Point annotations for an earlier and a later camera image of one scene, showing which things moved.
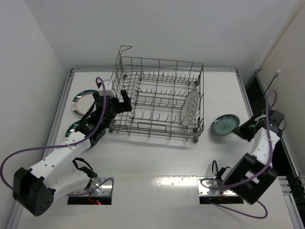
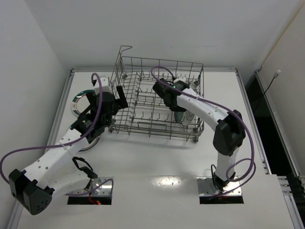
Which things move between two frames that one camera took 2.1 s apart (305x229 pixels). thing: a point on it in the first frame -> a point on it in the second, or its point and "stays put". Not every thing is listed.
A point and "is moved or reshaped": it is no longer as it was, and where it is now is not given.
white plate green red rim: (82, 102) stays put
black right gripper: (241, 129) -> (159, 88)
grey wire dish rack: (167, 98) stays put
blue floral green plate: (225, 124) is moved or reshaped
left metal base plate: (105, 190) stays put
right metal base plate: (210, 186) stays put
